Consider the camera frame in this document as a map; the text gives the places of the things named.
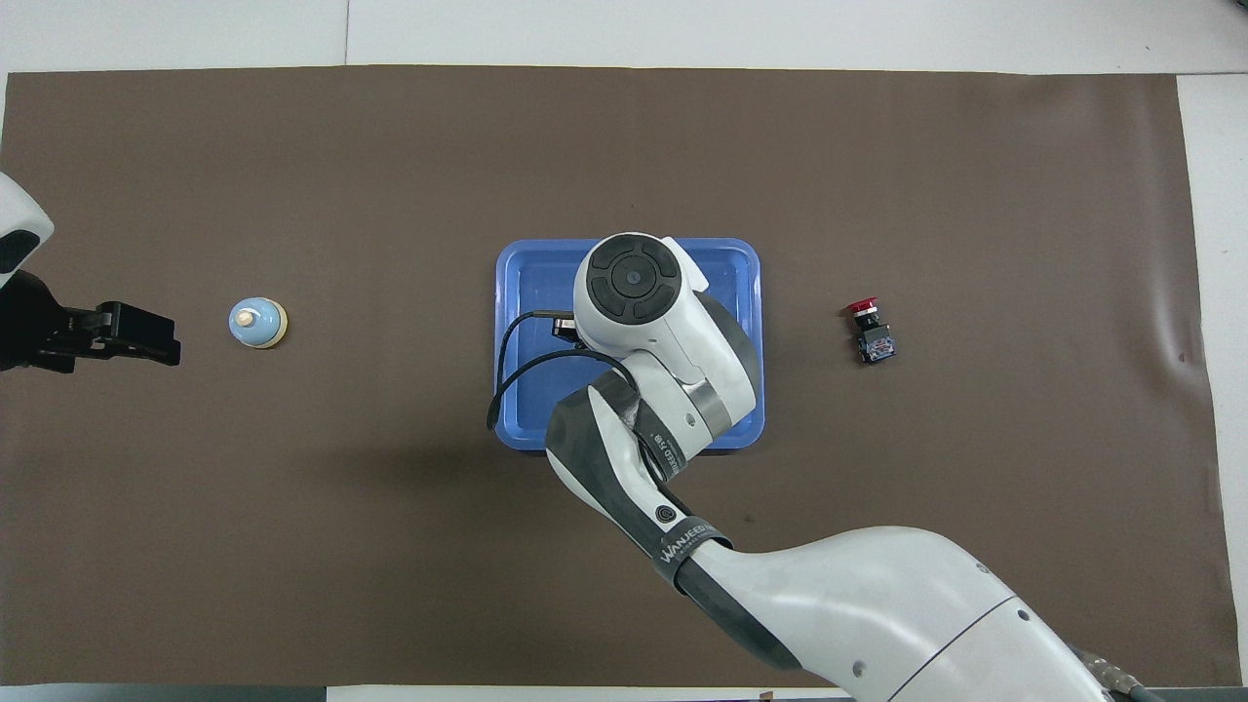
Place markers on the light blue service bell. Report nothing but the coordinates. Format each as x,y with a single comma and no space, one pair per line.
255,327

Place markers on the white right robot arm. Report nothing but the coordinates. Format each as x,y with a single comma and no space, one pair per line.
877,604

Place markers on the red mushroom push button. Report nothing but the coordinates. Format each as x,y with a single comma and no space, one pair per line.
876,341

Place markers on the blue plastic tray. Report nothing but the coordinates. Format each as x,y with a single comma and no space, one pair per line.
536,283

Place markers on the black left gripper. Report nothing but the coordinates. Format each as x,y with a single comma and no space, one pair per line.
39,331

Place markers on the brown table mat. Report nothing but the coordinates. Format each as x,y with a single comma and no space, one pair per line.
292,536

